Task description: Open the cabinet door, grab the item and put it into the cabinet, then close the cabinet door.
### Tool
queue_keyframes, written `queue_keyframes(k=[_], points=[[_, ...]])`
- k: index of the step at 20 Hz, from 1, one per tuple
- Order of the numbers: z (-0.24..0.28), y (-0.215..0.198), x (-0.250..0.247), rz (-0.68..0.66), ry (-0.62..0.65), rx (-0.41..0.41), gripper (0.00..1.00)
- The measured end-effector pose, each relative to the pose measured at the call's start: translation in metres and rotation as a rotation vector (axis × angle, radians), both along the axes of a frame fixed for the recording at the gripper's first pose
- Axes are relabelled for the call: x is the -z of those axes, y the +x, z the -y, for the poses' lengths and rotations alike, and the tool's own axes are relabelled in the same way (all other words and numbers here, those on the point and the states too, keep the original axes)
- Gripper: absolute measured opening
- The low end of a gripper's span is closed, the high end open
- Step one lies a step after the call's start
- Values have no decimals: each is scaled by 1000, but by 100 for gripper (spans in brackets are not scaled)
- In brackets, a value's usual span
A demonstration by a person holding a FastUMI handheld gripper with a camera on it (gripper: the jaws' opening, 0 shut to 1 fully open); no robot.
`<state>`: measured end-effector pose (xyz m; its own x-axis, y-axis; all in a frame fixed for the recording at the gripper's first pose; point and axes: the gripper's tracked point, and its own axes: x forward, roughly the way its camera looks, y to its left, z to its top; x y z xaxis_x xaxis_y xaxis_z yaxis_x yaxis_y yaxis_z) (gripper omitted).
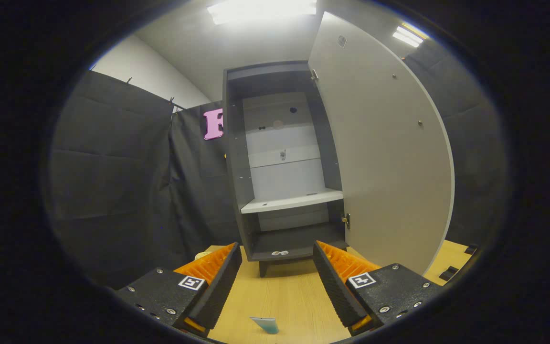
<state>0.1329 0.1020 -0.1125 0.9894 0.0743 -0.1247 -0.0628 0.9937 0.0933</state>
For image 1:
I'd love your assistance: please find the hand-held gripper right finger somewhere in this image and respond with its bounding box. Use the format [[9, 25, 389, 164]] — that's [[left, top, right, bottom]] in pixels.
[[313, 240, 445, 336]]

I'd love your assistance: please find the large ceiling light panel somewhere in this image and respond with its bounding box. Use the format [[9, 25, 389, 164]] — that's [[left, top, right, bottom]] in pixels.
[[207, 0, 317, 25]]

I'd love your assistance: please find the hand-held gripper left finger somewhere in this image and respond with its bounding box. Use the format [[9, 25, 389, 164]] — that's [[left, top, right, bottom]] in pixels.
[[113, 242, 243, 337]]

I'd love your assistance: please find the black backdrop cloth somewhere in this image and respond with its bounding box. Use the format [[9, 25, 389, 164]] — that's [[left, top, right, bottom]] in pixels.
[[48, 38, 509, 288]]

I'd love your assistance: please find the blue and white tube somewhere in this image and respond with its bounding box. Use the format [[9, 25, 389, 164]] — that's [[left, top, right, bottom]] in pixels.
[[249, 316, 279, 334]]

